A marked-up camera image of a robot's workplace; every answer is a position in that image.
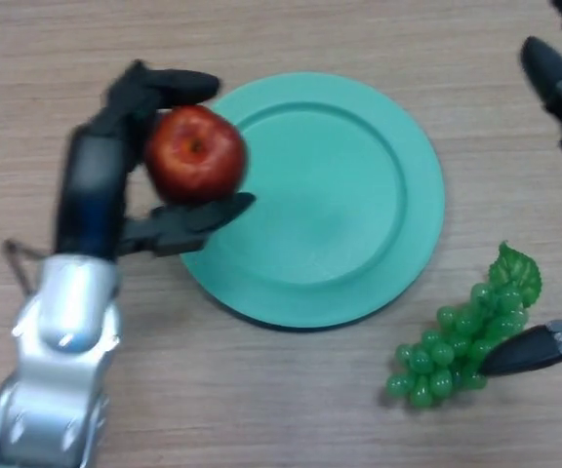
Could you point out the green round plate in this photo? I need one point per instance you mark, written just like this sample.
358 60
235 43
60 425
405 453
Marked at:
330 219

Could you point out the red apple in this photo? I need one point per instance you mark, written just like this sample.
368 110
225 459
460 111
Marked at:
195 156

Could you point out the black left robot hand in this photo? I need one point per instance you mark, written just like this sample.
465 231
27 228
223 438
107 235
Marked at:
88 195

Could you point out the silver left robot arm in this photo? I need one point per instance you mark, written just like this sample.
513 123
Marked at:
61 351

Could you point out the green plastic grape bunch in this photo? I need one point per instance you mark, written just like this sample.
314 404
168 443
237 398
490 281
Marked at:
432 375

